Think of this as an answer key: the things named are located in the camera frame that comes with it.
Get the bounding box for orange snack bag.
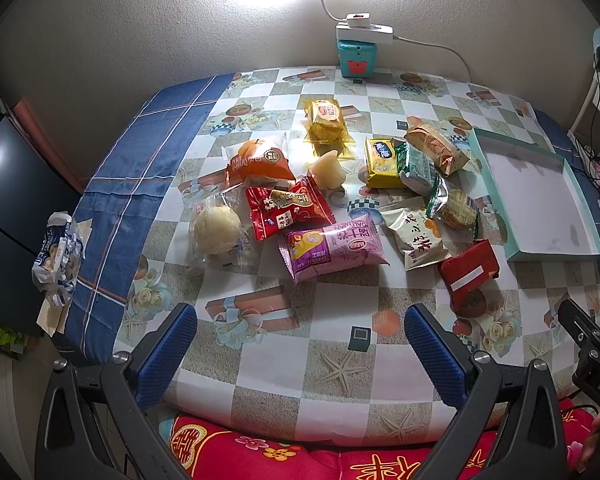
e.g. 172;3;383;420
224;139;294;183

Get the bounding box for beige chinese snack bag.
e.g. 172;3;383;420
380;197;451;271

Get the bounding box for teal white cardboard box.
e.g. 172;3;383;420
469;129;600;261

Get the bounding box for yellow jelly cup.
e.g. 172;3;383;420
308;150;346;190

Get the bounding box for white power cable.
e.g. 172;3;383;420
392;34;474;83

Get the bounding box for checkered patterned tablecloth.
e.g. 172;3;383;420
114;67;600;446

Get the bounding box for teal toy box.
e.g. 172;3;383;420
337;40;377;79

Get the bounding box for small green clear snack pack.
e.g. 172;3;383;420
426;176;479;240

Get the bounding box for orange beige cracker packet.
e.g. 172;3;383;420
404;124;469;177

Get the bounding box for green white snack packet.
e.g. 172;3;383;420
394;143;437;196

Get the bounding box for crumpled blue white wrapper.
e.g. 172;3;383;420
31;212;84;307

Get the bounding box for white power strip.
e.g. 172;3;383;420
336;23;394;44

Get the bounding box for yellow transparent cracker pack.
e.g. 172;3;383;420
301;98;355;160

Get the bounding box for red snack packet white label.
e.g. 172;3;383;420
439;240;500;312

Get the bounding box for red peanut snack bag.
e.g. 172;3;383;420
245;174;335;242

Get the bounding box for round bun clear bag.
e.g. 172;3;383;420
181;182;257;266

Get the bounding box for yellow blue biscuit packet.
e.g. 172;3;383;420
365;138;405;190

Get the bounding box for pink snack bag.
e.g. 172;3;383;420
279;214;388;284

